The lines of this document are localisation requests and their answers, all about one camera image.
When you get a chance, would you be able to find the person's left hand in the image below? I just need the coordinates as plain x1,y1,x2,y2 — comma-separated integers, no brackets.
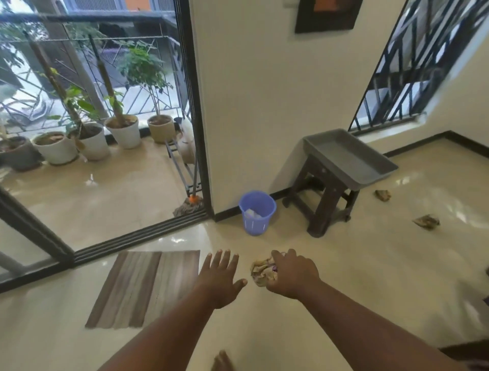
195,249,248,309

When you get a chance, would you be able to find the person's right hand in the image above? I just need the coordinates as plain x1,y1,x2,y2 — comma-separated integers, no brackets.
266,248,321,301

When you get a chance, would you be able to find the colourful paper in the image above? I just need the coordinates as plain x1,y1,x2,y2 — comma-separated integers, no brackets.
412,214,441,231

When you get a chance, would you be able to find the person's right forearm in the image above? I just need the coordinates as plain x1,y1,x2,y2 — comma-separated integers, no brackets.
302,281,467,371

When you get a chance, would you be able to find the person's left forearm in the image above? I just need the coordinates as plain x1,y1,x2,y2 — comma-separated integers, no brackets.
97,286,214,371

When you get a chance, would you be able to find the person's left foot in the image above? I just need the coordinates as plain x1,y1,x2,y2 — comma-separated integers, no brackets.
211,350,236,371

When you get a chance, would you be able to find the blue waste bin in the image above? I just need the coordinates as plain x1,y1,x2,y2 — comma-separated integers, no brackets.
238,190,278,236

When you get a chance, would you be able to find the dark grey plastic stool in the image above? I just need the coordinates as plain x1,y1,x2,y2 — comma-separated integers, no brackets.
282,154,360,239

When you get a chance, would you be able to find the grey striped doormat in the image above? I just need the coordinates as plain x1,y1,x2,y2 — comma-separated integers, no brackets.
85,250,201,330

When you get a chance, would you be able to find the mop with orange collar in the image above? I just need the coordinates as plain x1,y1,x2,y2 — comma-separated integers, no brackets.
172,152,205,218

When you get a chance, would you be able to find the black plant stand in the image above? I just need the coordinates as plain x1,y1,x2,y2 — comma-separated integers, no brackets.
166,139,203,196

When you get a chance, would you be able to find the grey plastic tray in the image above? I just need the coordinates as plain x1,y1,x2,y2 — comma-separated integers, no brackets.
303,128,399,192

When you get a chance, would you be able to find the white outdoor plant pot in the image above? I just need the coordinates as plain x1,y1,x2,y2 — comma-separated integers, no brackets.
179,117,195,142
177,131,197,165

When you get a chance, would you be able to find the small tree in beige pot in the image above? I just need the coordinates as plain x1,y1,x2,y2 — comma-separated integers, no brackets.
116,45,176,145

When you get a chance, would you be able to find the staked plant in white pot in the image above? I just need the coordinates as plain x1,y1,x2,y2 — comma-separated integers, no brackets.
88,34,141,150
22,30,112,161

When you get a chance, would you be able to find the white floor pot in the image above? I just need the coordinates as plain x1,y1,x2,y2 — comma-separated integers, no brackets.
31,131,79,166

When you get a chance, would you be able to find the black barred window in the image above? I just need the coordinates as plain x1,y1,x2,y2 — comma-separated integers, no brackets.
348,0,489,135

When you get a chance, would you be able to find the dark grey floor pot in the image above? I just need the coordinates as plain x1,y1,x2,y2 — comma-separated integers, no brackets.
0,136,43,172

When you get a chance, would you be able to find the black balcony railing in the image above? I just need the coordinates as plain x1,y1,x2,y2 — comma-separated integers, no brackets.
0,11,188,130

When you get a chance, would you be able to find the dark picture frame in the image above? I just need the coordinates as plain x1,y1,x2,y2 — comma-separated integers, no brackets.
294,0,364,34

